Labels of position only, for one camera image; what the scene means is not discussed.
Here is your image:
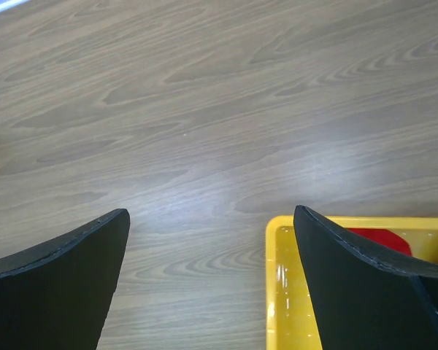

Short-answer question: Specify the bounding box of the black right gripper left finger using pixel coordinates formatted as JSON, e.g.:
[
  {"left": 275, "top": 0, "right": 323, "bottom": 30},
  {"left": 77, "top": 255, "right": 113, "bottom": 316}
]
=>
[{"left": 0, "top": 209, "right": 130, "bottom": 349}]

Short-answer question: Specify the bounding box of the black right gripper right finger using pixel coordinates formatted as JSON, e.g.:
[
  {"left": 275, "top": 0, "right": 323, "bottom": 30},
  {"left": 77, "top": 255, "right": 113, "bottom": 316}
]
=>
[{"left": 293, "top": 206, "right": 438, "bottom": 349}]

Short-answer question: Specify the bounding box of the red shirt in tray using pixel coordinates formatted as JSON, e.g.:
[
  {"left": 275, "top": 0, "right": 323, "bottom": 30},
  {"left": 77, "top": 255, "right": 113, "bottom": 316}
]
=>
[{"left": 345, "top": 227, "right": 438, "bottom": 269}]

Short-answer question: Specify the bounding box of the yellow plastic tray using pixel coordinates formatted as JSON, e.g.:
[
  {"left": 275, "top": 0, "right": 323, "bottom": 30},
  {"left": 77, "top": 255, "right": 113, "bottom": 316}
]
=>
[{"left": 266, "top": 215, "right": 438, "bottom": 349}]

